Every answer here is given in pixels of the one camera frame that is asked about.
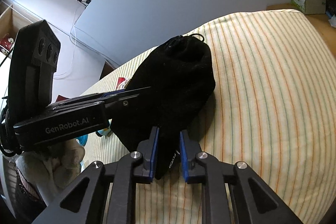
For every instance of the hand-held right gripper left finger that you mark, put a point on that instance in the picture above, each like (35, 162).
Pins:
(155, 150)

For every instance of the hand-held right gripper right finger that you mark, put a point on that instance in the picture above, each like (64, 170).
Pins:
(183, 155)

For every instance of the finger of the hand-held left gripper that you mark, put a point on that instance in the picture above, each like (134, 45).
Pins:
(123, 103)
(131, 91)

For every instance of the person's left forearm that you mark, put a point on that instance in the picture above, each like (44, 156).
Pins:
(52, 169)

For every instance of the red snack packet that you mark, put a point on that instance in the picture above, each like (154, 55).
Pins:
(122, 83)

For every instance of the small light blue bottle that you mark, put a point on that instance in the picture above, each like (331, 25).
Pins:
(105, 132)

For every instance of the maroon cardboard box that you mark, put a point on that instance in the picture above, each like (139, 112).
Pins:
(62, 97)

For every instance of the teal silicone funnel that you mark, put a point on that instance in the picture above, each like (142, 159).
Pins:
(82, 140)

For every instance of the wooden cubby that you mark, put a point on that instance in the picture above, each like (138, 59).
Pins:
(9, 27)

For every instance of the striped bed sheet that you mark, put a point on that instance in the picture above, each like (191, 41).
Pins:
(262, 82)

